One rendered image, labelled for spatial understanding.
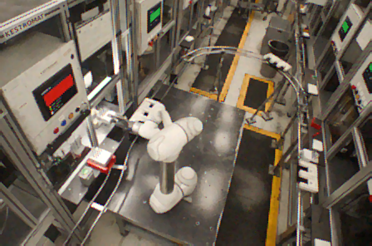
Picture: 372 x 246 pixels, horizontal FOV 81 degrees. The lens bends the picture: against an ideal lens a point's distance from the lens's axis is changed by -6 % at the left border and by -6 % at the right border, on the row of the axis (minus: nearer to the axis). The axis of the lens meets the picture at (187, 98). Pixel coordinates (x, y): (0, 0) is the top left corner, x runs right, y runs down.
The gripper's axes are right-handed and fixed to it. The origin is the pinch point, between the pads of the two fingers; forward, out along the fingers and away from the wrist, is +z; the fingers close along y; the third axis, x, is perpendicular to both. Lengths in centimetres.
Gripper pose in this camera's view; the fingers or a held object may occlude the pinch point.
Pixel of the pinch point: (111, 118)
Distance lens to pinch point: 192.9
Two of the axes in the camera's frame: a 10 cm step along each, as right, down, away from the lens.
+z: -9.4, -3.1, 1.6
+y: 1.2, -7.3, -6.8
